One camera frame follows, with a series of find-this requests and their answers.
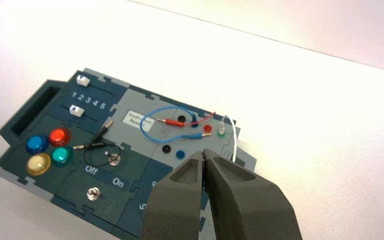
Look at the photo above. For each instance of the blue banana socket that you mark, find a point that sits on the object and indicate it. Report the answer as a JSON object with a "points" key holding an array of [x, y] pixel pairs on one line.
{"points": [[180, 154]]}

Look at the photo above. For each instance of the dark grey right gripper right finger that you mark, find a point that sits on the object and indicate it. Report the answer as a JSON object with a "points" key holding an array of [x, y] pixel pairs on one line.
{"points": [[245, 205]]}

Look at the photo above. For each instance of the silver toggle switch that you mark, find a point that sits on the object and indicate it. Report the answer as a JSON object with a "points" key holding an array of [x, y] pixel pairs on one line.
{"points": [[93, 193], [113, 159]]}

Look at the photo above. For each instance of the white printed label sticker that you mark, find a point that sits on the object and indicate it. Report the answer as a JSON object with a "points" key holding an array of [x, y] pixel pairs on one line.
{"points": [[138, 119]]}

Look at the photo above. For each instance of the white slider knob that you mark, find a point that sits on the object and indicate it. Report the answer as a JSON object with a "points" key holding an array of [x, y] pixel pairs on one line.
{"points": [[76, 110], [83, 80]]}

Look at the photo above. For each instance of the red banana socket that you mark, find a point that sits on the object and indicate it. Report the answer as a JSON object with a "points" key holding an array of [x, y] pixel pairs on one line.
{"points": [[207, 128]]}

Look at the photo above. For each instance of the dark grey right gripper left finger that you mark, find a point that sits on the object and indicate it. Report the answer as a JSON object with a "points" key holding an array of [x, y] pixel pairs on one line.
{"points": [[175, 205]]}

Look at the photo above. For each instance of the dark teal task board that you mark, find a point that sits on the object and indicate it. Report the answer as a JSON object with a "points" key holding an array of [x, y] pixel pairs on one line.
{"points": [[69, 185]]}

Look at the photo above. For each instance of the green banana socket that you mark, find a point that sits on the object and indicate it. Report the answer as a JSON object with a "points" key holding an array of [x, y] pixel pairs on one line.
{"points": [[221, 134]]}

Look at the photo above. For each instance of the green dome push button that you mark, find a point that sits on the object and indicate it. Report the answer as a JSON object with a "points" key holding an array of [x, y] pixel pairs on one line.
{"points": [[61, 156]]}

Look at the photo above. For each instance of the blue dome push button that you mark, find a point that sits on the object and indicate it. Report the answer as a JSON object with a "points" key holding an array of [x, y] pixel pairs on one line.
{"points": [[36, 143]]}

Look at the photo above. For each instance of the red dome push button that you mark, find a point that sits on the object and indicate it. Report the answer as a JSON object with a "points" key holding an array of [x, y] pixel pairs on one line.
{"points": [[59, 136]]}

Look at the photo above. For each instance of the yellow dome push button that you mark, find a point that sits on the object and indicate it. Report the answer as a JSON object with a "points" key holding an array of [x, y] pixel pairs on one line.
{"points": [[38, 164]]}

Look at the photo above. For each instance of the black banana socket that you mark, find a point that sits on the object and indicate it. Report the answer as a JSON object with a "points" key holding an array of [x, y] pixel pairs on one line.
{"points": [[181, 118], [166, 149]]}

